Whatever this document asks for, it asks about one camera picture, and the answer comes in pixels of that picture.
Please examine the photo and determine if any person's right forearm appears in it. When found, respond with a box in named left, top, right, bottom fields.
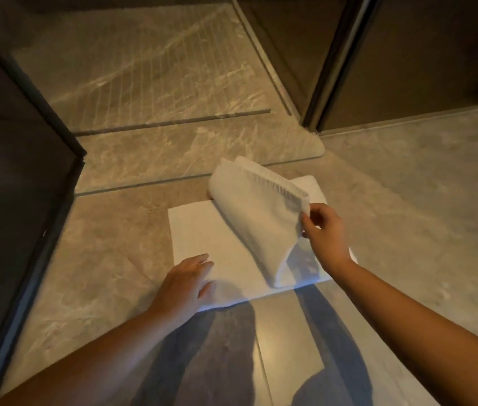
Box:
left=328, top=257, right=478, bottom=406

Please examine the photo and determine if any white towel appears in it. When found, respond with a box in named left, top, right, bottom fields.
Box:
left=167, top=156, right=358, bottom=313

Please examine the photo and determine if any person's right hand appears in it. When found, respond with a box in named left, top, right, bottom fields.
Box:
left=299, top=203, right=352, bottom=276

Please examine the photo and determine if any dark glass partition panel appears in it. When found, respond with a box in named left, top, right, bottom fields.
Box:
left=0, top=19, right=88, bottom=406

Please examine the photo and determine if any metal door frame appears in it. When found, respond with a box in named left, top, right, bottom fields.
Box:
left=301, top=0, right=376, bottom=132

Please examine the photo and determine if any person's left hand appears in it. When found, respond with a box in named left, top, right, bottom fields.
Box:
left=149, top=253, right=216, bottom=325

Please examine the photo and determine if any dark brown door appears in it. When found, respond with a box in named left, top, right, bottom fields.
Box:
left=316, top=0, right=478, bottom=134

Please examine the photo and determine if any person's left forearm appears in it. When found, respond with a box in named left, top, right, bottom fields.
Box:
left=0, top=305, right=194, bottom=406

